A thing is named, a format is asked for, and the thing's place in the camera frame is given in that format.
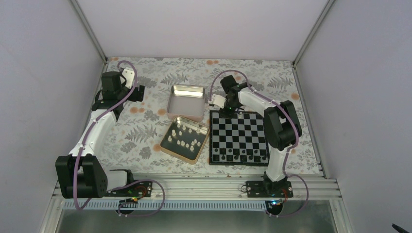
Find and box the right aluminium corner post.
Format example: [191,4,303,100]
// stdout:
[293,0,336,68]

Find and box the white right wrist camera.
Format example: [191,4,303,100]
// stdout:
[208,94,226,108]

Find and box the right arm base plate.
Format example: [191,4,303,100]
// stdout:
[246,180,294,198]

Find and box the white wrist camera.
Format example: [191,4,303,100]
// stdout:
[208,94,226,108]
[120,68,135,89]

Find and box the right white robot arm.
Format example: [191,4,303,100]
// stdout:
[210,75,302,198]

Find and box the aluminium corner post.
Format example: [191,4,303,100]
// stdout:
[69,0,107,64]
[293,0,336,68]

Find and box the black white chess board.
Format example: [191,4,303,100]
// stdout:
[209,110,270,166]

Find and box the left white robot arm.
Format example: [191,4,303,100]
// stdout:
[55,68,145,199]

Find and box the aluminium front rail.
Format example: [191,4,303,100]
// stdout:
[51,179,343,201]

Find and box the gold tin box with pieces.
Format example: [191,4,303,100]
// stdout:
[160,116,210,165]

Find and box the left aluminium corner post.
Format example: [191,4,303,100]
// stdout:
[69,0,107,64]

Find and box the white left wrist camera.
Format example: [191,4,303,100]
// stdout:
[120,68,135,89]

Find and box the floral patterned table mat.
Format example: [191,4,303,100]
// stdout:
[96,57,324,176]

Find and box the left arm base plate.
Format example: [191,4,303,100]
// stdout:
[105,181,153,198]

